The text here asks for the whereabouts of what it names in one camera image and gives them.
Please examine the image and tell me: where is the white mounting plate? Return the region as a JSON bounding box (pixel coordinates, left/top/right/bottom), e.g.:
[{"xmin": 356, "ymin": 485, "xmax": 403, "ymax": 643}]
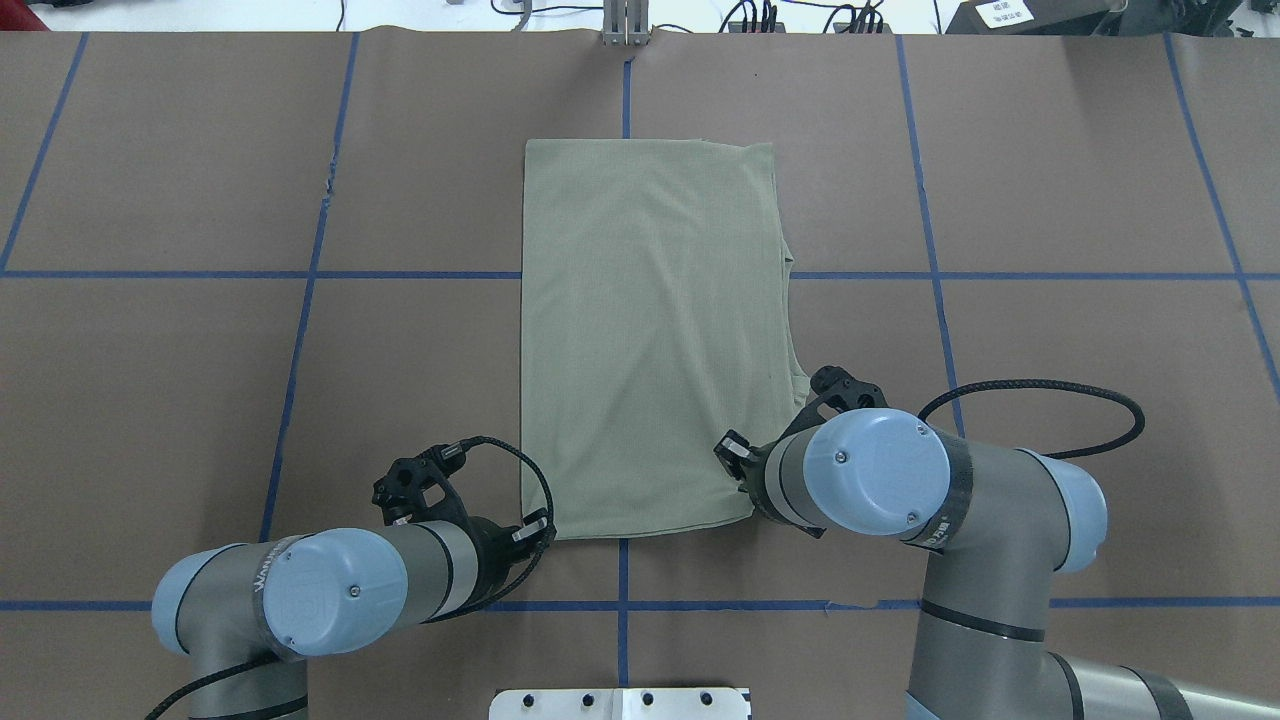
[{"xmin": 488, "ymin": 685, "xmax": 753, "ymax": 719}]

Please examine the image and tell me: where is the aluminium frame post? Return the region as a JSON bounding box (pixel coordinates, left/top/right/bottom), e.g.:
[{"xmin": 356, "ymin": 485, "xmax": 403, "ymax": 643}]
[{"xmin": 602, "ymin": 0, "xmax": 652, "ymax": 47}]

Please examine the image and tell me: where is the olive green t-shirt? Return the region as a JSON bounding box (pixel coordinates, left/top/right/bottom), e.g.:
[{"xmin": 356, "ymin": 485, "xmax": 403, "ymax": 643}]
[{"xmin": 520, "ymin": 138, "xmax": 809, "ymax": 541}]

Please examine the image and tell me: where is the black box with label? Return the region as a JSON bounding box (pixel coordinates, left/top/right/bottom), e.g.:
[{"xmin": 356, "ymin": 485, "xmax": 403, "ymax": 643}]
[{"xmin": 943, "ymin": 1, "xmax": 1129, "ymax": 36}]

